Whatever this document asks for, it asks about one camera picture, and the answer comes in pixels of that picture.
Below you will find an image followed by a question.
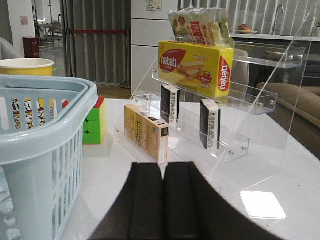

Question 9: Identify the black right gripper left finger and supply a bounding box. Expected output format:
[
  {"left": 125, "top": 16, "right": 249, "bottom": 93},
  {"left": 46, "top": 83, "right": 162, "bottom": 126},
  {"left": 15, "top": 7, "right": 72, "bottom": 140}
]
[{"left": 89, "top": 162, "right": 163, "bottom": 240}]

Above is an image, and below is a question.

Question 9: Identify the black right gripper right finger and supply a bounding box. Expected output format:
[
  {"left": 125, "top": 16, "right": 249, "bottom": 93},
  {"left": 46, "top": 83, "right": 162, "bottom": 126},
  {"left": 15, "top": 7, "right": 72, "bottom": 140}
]
[{"left": 163, "top": 162, "right": 278, "bottom": 240}]

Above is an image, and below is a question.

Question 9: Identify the black tissue pack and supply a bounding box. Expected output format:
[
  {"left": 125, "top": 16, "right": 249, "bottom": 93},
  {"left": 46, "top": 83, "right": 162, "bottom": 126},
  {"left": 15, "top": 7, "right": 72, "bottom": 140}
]
[
  {"left": 199, "top": 99, "right": 221, "bottom": 150},
  {"left": 160, "top": 84, "right": 180, "bottom": 124}
]

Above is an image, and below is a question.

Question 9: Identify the light blue plastic basket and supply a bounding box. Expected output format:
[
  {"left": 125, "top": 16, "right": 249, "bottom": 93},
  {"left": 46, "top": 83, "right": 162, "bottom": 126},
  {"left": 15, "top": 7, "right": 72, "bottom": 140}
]
[{"left": 0, "top": 75, "right": 98, "bottom": 240}]

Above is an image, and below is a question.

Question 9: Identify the beige snack box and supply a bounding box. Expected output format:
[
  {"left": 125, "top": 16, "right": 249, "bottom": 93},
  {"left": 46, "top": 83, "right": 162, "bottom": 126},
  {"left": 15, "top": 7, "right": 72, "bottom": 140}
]
[{"left": 124, "top": 104, "right": 169, "bottom": 164}]

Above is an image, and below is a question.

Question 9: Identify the green red rubik's cube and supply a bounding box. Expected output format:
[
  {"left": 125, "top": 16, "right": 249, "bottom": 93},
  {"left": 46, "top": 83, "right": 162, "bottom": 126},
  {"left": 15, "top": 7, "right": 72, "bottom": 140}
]
[{"left": 82, "top": 97, "right": 107, "bottom": 145}]

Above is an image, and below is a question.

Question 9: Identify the clear acrylic display shelf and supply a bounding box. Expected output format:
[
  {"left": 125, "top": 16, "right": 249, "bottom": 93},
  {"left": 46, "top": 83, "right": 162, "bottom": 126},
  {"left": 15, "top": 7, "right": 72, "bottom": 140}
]
[{"left": 113, "top": 9, "right": 316, "bottom": 201}]

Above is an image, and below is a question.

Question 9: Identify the yellow nabati wafer box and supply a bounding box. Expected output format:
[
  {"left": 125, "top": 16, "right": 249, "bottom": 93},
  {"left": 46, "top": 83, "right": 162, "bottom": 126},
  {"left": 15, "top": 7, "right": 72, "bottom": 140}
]
[{"left": 158, "top": 41, "right": 234, "bottom": 98}]

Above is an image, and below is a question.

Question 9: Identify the brown sofa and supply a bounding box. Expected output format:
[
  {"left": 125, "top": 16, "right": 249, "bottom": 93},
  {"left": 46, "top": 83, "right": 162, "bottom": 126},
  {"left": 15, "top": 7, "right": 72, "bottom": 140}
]
[{"left": 257, "top": 82, "right": 320, "bottom": 159}]

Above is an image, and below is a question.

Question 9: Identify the yellow paper popcorn cup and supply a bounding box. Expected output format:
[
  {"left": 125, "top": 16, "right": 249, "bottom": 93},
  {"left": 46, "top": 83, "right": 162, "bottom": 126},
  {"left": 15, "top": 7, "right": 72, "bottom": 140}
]
[{"left": 0, "top": 58, "right": 54, "bottom": 76}]

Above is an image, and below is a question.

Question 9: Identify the yellow snack bag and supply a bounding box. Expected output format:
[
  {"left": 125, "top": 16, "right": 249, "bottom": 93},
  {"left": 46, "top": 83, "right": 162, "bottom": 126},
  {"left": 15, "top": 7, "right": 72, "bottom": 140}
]
[{"left": 168, "top": 7, "right": 235, "bottom": 48}]

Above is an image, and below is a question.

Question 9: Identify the fruit plate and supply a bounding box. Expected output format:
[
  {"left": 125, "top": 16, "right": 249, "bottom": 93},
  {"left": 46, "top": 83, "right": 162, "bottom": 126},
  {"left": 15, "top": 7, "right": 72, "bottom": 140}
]
[{"left": 236, "top": 23, "right": 258, "bottom": 34}]

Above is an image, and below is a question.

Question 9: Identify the white cabinet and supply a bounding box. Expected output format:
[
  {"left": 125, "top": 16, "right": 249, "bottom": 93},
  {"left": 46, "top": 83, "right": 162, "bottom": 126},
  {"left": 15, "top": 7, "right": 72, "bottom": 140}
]
[{"left": 131, "top": 0, "right": 178, "bottom": 93}]

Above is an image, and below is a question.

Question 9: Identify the red barrier belt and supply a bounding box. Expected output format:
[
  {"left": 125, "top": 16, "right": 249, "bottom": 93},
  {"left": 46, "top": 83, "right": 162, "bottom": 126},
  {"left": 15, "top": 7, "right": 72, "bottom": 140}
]
[{"left": 70, "top": 29, "right": 127, "bottom": 35}]

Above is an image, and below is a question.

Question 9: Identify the silver faucet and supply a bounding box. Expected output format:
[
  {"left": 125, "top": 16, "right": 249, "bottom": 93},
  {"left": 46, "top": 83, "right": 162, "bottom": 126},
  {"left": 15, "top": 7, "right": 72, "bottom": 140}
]
[{"left": 271, "top": 4, "right": 285, "bottom": 35}]

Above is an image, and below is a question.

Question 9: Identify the red box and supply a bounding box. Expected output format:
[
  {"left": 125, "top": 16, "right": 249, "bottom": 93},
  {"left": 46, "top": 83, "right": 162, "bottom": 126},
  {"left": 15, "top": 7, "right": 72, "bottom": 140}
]
[{"left": 22, "top": 36, "right": 40, "bottom": 58}]

